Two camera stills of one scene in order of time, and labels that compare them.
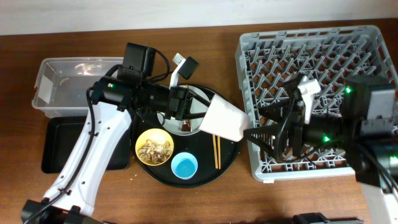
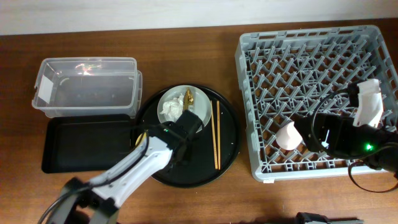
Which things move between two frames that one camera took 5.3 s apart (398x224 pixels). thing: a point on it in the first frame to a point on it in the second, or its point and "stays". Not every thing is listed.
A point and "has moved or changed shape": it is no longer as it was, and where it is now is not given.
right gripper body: x=294 y=130 to x=346 y=140
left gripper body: x=176 y=102 to x=186 y=158
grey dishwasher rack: x=329 y=56 stays
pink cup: x=224 y=119 has moved or changed shape
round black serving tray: x=198 y=160 stays
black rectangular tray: x=61 y=135 stays
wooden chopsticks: x=219 y=151 stays
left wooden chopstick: x=215 y=152 stays
